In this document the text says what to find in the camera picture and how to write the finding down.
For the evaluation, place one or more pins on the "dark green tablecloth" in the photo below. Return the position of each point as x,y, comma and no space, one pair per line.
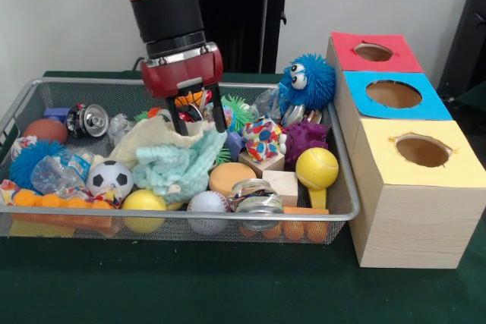
190,282

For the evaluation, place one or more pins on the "blue spiky monster toy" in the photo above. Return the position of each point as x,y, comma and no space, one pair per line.
313,81

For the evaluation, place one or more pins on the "clear mesh bin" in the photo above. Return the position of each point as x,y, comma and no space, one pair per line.
212,227

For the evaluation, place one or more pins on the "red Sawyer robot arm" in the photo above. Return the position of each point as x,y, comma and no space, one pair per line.
159,1

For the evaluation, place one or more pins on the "side table with green cloth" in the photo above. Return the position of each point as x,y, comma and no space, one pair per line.
474,98

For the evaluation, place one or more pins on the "black stand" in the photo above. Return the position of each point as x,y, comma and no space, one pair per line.
467,35

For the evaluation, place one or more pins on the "blue spiky ball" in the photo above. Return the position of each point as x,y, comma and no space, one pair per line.
30,161

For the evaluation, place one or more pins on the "cream knitted cloth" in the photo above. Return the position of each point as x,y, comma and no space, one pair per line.
152,132

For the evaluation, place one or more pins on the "orange basketball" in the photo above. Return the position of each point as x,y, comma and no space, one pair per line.
188,99

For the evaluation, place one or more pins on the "mint green cloth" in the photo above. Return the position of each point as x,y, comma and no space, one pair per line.
178,164

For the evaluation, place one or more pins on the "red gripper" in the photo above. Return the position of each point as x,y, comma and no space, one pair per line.
182,70

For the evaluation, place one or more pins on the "brown football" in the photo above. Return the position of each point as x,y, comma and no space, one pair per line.
45,130

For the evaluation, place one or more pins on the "wooden box with three holes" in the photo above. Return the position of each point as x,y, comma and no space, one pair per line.
414,221

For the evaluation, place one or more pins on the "purple spiky monster toy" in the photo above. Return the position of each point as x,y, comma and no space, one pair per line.
307,140

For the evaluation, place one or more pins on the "white baseball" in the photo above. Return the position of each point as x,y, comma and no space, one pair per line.
208,202

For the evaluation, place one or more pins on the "plain yellow ball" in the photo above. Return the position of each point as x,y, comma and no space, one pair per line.
143,202

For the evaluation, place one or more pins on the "black and white soccer ball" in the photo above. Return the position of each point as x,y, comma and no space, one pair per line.
110,178

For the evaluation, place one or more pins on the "orange four-stud building block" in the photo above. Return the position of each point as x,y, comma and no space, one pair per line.
57,202

